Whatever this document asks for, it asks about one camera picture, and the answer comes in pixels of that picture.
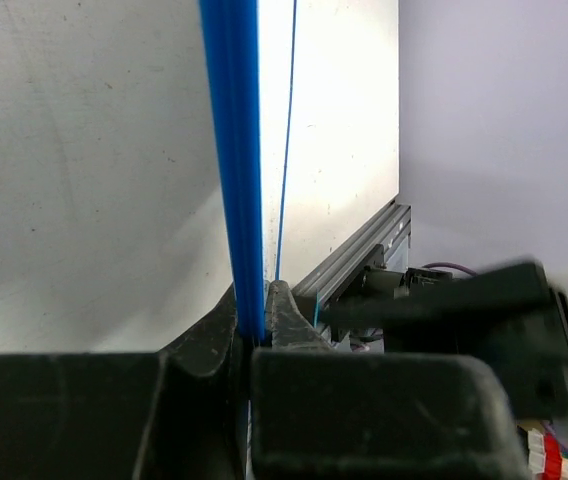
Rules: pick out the blue framed whiteboard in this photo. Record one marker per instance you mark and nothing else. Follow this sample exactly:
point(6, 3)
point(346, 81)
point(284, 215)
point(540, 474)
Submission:
point(250, 51)

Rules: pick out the colourful connector block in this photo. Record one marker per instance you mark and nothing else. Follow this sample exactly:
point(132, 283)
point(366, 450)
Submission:
point(547, 459)

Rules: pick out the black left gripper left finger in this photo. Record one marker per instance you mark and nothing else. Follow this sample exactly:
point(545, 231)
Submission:
point(176, 413)

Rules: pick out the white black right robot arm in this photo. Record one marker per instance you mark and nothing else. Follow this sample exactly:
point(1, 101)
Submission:
point(512, 318)

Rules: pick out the aluminium extrusion frame rail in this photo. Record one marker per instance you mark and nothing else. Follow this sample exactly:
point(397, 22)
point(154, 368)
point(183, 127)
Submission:
point(381, 243)

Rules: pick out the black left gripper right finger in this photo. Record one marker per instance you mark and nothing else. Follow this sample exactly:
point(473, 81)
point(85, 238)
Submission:
point(318, 413)

